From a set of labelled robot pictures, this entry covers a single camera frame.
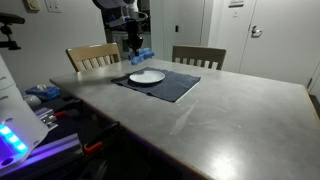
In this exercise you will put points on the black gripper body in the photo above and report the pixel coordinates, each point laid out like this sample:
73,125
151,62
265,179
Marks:
134,40

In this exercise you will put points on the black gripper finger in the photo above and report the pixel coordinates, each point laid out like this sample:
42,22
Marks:
136,52

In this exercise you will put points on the blue cloth towel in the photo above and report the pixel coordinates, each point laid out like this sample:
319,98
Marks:
145,53

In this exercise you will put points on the white round plate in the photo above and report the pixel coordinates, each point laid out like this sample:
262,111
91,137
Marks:
147,76

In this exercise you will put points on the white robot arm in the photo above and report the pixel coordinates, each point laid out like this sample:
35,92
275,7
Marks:
21,130

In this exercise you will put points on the dark blue placemat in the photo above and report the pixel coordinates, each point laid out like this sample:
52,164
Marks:
171,88

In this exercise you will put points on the light wooden chair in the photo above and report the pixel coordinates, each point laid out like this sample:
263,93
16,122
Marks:
107,52

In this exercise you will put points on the dark wooden chair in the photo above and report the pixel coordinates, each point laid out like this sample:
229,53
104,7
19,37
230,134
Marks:
195,54

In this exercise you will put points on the blue tissue box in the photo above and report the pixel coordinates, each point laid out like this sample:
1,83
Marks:
44,92

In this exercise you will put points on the beige round thermostat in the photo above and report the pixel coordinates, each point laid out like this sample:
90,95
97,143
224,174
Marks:
33,5

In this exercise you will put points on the red handled clamp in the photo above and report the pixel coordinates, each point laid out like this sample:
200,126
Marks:
63,109

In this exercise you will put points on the orange handled black clamp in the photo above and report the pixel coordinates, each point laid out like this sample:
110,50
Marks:
98,142

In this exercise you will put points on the silver door handle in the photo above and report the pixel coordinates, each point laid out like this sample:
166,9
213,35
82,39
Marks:
255,32

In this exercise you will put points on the black camera on mount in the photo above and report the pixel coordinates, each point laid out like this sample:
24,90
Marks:
8,19

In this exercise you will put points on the aluminium rail with purple light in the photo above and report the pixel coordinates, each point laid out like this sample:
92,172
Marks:
46,158

